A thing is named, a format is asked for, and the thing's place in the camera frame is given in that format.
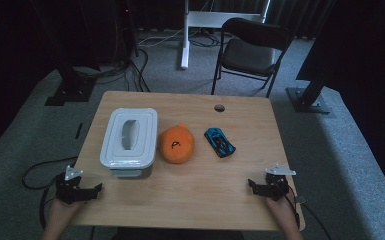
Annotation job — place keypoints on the blue toy car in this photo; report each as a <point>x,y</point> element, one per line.
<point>219,142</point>

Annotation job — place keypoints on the person's dark clothing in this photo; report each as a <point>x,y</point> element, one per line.
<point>176,234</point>

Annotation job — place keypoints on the black folding chair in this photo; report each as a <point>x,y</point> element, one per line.
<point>248,56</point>

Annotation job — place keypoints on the person's left hand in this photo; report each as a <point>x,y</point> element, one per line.
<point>61,213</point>

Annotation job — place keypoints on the black metal stand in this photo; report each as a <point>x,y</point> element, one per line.
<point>70,90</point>
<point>308,100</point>

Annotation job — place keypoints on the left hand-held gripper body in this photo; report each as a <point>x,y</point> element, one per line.
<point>68,191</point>

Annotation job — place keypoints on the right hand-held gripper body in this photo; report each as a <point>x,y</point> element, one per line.
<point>276,186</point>

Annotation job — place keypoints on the orange plush toy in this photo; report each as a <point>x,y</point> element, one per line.
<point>176,145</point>

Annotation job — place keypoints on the dark curtain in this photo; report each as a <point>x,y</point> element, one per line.
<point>296,16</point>

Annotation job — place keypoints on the person's right hand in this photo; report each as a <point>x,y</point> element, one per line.
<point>281,213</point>

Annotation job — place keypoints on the white box lid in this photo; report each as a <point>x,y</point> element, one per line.
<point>128,136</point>

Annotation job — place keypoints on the black tape strip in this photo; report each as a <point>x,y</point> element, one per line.
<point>79,130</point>

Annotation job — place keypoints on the brown transparent storage box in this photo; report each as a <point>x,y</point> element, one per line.
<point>130,172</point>

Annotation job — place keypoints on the white desk frame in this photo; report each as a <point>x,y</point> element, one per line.
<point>210,19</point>

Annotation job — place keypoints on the dark equipment tower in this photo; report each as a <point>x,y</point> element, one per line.
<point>125,30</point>

